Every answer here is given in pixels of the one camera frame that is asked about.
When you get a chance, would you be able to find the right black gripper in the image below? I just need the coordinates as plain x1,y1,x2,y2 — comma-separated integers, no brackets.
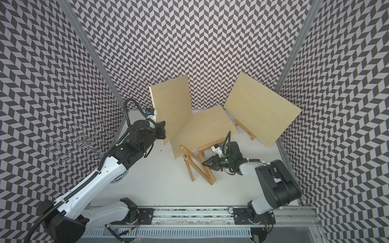
203,154,234,171

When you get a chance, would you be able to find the light plywood board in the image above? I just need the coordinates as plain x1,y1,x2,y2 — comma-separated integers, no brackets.
170,105,238,159
224,72,301,147
150,75,192,146

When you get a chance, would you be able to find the wooden easel with label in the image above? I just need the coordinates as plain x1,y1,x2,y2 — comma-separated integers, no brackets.
235,119,257,141

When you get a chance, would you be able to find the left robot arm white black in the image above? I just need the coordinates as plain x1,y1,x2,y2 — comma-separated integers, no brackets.
24,98,166,243

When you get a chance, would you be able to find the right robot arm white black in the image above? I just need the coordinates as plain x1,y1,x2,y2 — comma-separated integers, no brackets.
202,132,302,226

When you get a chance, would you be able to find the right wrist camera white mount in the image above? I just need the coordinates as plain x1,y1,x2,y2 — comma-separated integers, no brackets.
211,144,223,155

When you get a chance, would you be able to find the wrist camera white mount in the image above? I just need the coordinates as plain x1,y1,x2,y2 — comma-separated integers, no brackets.
211,144,223,155
145,108,158,120

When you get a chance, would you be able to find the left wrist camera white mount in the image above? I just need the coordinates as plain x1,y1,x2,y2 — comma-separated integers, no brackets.
145,108,158,120

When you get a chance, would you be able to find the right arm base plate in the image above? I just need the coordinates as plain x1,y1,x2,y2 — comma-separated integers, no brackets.
228,207,276,226

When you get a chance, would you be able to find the aluminium front rail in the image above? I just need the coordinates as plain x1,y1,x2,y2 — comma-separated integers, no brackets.
81,205,321,230

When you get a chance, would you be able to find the wire whisk rack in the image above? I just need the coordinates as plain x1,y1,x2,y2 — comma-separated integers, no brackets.
48,120,117,168

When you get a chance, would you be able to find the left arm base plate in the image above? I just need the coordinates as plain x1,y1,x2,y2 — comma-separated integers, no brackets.
111,197,155,225

